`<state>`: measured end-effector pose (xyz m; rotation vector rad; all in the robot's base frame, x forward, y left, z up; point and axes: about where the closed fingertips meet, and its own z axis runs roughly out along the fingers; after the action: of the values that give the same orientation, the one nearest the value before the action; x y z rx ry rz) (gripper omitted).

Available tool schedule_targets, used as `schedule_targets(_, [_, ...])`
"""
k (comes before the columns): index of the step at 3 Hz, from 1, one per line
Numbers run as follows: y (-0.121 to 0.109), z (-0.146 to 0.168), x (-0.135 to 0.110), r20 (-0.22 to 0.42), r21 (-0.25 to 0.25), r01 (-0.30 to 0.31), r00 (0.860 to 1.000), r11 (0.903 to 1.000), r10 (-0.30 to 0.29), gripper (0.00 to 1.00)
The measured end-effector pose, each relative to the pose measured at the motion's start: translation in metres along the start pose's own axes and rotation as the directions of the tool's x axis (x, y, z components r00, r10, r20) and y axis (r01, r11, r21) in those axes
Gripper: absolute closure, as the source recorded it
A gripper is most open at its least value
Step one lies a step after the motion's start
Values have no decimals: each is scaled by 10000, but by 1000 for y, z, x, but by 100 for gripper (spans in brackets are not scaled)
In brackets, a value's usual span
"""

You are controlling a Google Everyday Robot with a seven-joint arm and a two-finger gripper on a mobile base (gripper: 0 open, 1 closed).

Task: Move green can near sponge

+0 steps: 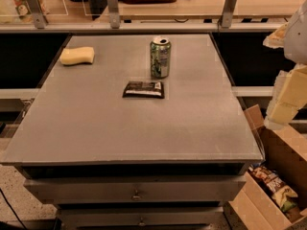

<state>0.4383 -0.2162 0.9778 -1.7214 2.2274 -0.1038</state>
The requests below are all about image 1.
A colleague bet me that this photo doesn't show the upper drawer knob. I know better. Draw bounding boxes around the upper drawer knob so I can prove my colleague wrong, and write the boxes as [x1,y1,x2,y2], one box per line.
[131,190,142,201]

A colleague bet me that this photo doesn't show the black floor cable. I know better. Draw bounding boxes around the black floor cable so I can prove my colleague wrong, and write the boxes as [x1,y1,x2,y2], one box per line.
[0,189,28,230]

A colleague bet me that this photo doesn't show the middle metal bracket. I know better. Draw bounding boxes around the middle metal bracket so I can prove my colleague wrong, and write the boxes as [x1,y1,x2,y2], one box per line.
[107,0,121,29]

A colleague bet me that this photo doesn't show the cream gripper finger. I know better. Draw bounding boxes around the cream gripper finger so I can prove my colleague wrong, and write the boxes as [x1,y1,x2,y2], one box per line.
[263,23,288,49]
[264,64,307,130]

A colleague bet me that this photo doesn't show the drawer knob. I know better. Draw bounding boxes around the drawer knob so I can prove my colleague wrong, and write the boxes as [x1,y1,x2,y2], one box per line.
[131,190,142,201]
[138,218,146,227]

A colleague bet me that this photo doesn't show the cardboard box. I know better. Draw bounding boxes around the cardboard box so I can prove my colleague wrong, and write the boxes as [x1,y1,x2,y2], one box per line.
[230,105,307,230]

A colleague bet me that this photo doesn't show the snack bags in box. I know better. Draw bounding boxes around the snack bags in box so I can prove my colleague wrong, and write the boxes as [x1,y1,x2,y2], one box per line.
[248,166,302,222]

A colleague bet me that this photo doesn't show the metal bracket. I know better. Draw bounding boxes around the metal bracket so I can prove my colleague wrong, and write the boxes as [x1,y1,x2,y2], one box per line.
[219,0,237,28]
[107,0,121,29]
[26,0,48,29]

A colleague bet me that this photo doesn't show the left metal bracket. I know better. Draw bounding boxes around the left metal bracket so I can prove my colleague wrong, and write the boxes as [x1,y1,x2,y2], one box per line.
[26,0,48,29]

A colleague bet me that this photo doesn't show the right metal bracket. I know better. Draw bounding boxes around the right metal bracket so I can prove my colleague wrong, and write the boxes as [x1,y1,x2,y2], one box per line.
[219,0,237,28]

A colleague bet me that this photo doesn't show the green soda can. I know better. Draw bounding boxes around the green soda can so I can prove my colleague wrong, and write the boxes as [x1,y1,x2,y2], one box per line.
[150,36,171,79]

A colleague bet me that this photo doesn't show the black snack packet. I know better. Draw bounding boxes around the black snack packet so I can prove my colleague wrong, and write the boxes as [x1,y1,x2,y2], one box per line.
[123,81,165,99]

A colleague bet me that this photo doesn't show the grey drawer cabinet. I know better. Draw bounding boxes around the grey drawer cabinet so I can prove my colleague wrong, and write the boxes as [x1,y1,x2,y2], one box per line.
[2,34,261,230]

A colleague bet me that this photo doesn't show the lower drawer knob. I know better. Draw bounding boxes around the lower drawer knob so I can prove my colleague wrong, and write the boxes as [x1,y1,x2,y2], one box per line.
[138,218,146,227]

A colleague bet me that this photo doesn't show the yellow sponge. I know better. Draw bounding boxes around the yellow sponge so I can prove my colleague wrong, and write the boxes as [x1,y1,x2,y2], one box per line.
[59,47,95,65]

